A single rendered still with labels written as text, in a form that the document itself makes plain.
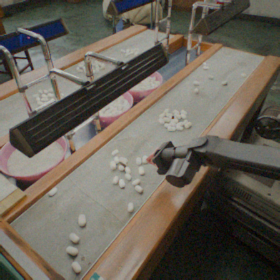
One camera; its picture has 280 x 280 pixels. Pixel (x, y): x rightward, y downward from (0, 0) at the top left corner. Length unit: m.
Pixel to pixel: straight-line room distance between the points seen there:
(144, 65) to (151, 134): 0.34
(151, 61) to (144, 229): 0.56
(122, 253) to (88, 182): 0.30
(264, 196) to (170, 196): 0.61
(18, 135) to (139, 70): 0.44
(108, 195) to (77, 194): 0.11
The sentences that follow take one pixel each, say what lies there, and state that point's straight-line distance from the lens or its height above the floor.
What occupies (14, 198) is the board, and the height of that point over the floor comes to 0.78.
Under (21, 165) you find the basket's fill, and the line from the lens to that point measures 1.08.
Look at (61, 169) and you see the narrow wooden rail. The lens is 0.95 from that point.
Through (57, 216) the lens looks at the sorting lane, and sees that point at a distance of 0.86.
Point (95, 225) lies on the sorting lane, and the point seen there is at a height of 0.74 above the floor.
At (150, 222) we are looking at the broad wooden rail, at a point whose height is 0.77.
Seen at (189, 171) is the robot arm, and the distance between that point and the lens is 0.65.
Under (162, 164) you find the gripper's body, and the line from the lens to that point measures 0.75.
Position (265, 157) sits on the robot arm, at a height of 1.11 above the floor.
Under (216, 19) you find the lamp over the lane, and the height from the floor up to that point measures 1.08.
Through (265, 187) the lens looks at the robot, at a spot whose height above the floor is 0.48.
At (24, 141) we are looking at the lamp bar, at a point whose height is 1.08.
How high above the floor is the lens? 1.45
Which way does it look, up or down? 42 degrees down
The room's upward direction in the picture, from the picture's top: 1 degrees counter-clockwise
